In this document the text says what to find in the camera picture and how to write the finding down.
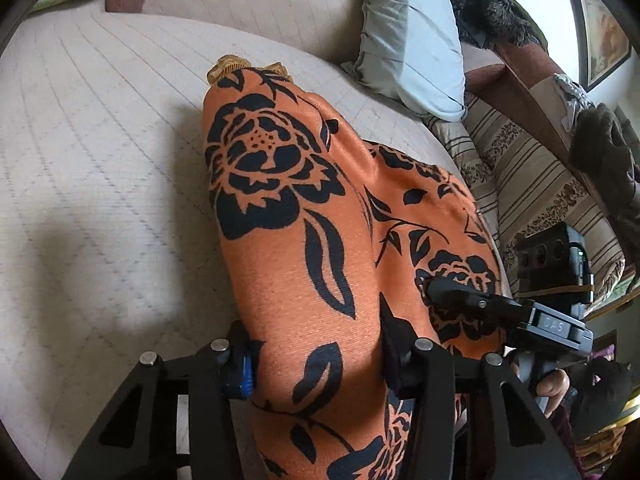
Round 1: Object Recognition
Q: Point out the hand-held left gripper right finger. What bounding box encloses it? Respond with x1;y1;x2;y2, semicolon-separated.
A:
380;305;583;480

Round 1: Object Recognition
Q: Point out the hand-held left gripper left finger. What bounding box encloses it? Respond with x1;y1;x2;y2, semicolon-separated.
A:
60;320;263;480

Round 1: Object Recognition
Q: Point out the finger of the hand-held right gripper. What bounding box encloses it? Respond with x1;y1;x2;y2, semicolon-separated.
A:
419;275;532;332

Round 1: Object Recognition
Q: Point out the orange black floral garment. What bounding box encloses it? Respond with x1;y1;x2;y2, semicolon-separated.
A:
202;55;506;480

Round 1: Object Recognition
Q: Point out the person's right hand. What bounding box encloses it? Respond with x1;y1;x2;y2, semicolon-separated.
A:
509;350;572;418

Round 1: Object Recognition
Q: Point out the beige striped cushion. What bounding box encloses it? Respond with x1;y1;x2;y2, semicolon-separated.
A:
425;72;626;306

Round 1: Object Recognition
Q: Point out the dark brown fuzzy cloth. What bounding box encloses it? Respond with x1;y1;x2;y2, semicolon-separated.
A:
570;102;640;241

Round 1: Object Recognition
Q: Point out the white lace cloth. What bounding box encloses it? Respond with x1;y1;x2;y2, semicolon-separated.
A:
552;72;596;131

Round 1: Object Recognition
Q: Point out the grey pillow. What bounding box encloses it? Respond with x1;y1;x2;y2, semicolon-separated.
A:
342;0;468;123

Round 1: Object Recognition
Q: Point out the dark fur cloth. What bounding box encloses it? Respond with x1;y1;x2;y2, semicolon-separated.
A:
447;0;548;51

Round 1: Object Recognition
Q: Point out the pink brown sofa bolster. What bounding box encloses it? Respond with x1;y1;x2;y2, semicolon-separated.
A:
105;0;371;63

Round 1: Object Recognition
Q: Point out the framed wall picture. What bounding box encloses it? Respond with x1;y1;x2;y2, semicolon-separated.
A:
570;0;633;93

